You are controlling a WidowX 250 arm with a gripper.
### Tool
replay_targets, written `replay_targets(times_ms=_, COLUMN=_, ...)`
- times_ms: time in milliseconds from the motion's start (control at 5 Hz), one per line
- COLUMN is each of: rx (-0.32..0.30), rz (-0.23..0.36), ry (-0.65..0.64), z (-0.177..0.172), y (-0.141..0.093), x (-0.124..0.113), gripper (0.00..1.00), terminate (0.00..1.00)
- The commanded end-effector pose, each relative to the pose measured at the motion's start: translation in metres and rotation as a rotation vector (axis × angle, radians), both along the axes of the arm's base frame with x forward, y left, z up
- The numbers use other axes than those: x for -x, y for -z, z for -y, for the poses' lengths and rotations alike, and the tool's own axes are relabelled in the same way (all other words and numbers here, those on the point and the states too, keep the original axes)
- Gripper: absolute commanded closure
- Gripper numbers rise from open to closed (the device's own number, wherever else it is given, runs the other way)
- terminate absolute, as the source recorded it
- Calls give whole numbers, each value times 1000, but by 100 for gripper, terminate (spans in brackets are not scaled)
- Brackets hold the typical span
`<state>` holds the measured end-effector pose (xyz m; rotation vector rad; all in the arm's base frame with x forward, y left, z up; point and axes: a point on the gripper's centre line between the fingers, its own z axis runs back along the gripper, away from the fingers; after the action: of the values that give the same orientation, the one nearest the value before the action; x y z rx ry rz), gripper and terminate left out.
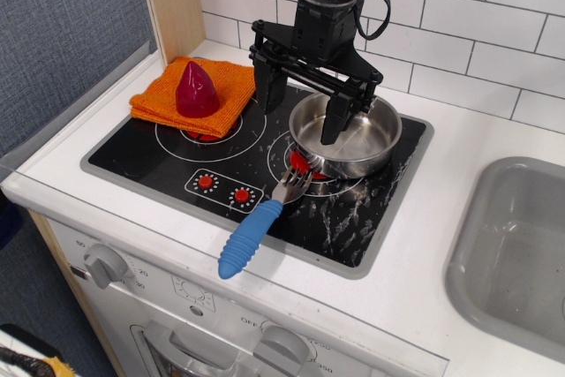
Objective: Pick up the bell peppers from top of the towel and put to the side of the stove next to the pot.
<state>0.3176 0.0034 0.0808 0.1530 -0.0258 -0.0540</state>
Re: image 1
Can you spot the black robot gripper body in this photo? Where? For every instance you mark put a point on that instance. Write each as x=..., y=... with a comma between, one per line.
x=318, y=49

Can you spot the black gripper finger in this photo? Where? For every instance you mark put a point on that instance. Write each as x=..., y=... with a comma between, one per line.
x=270, y=84
x=339, y=110

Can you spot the red toy bell pepper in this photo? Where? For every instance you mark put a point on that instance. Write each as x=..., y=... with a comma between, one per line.
x=196, y=96

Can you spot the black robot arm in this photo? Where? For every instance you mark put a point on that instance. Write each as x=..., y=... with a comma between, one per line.
x=317, y=50

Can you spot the orange folded towel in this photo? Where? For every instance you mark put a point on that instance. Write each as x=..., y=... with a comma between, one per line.
x=234, y=84

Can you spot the black toy stove top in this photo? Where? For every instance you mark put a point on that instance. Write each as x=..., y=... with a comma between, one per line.
x=338, y=224

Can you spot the right red stove button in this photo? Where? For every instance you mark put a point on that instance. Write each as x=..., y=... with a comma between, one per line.
x=242, y=195

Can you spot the red stove button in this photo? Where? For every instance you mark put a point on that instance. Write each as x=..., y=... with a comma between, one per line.
x=205, y=182
x=242, y=195

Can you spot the left red stove button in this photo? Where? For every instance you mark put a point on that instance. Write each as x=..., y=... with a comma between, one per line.
x=205, y=182

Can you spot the stainless steel pan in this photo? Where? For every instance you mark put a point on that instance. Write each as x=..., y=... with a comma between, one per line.
x=362, y=149

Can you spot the light wooden side panel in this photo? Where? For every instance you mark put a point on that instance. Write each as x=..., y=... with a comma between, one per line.
x=178, y=27

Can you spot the grey toy sink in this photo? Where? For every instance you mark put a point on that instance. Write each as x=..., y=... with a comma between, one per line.
x=506, y=273

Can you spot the left grey oven knob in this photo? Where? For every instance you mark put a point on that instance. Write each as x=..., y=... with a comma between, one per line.
x=104, y=265

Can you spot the grey oven knob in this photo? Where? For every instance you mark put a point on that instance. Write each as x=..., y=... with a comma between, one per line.
x=283, y=350
x=104, y=265

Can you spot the right grey oven knob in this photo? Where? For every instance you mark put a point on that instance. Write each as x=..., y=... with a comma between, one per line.
x=283, y=350

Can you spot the yellow black object bottom left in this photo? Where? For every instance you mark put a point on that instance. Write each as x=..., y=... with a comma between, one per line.
x=38, y=367

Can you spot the blue handled fork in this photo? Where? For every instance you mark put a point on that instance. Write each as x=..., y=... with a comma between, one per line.
x=245, y=240

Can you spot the grey oven door handle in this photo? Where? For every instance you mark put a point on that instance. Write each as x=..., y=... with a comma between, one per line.
x=190, y=353

